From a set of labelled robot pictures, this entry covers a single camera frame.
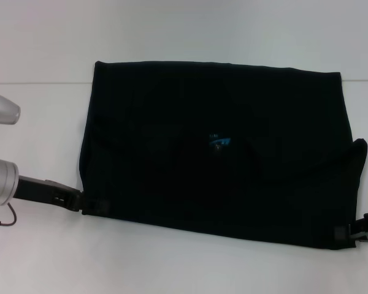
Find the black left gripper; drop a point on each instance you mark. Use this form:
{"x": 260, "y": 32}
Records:
{"x": 46, "y": 191}

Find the black t-shirt with FREE print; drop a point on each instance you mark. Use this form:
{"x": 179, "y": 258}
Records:
{"x": 220, "y": 137}

